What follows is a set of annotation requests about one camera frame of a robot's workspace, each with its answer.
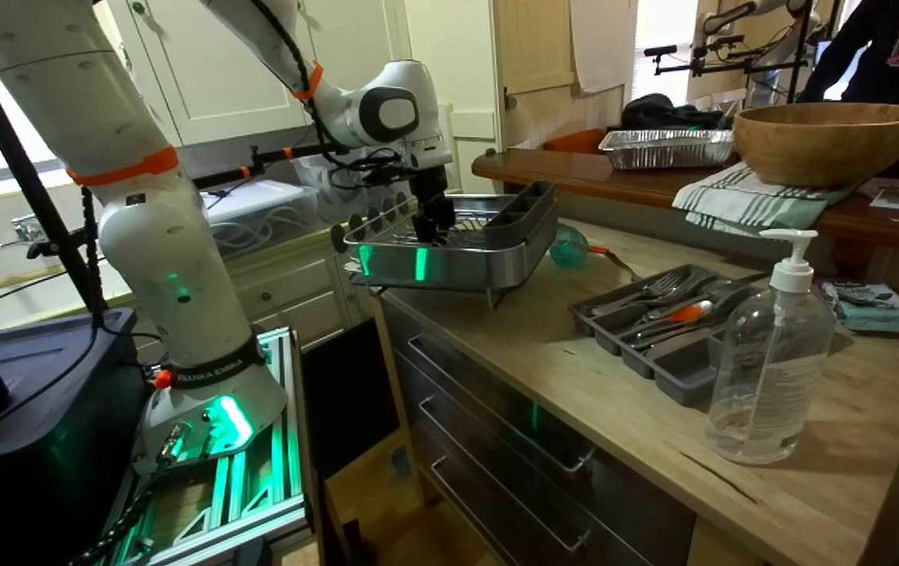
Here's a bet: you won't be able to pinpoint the orange cable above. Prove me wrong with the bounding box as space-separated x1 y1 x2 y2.
584 242 643 284

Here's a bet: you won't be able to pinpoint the white cabinet doors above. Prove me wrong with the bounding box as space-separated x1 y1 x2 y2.
107 0 413 150

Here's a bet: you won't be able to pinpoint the white drawer cabinet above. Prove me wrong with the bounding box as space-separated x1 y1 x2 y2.
124 218 391 365

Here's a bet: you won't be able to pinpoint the black camera tripod rig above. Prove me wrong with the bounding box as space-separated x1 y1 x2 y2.
640 0 820 82

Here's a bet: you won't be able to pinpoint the wooden bowl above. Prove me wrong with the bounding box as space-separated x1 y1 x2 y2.
729 99 899 192

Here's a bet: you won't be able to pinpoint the orange handled utensil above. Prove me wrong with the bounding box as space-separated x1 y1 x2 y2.
624 292 746 343

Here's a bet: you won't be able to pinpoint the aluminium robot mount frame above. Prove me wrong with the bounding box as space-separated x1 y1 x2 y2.
100 324 316 566

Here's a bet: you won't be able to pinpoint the clear soap pump bottle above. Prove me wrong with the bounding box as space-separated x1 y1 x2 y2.
704 226 840 468

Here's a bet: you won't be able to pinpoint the clear bin with white lid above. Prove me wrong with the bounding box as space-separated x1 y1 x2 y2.
201 176 348 260

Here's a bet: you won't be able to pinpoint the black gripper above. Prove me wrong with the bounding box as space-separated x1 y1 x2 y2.
405 164 461 244

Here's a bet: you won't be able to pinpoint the green plastic cup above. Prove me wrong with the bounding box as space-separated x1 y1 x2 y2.
550 223 593 269

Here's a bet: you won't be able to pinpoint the striped dish towel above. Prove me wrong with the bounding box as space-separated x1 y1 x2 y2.
669 159 856 242

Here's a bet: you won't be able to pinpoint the steel drawer cabinet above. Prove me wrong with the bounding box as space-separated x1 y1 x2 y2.
379 301 699 566

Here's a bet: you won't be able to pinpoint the black tripod pole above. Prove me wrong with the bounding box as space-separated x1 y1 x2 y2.
0 4 112 314

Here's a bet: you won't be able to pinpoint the black rod with orange clamps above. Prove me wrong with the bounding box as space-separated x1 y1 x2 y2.
192 139 353 192

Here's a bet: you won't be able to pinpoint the teal cloth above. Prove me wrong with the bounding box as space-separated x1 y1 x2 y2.
822 276 899 339

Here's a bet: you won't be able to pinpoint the grey cutlery tray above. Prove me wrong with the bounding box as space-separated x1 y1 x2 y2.
571 260 773 408

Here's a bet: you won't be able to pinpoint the aluminium foil tray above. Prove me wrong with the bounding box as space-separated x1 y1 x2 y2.
596 127 740 174

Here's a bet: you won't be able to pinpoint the black corrugated cable conduit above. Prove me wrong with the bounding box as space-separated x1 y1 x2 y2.
243 0 344 159

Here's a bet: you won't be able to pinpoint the metal faucet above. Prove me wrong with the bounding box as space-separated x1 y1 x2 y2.
0 209 54 269

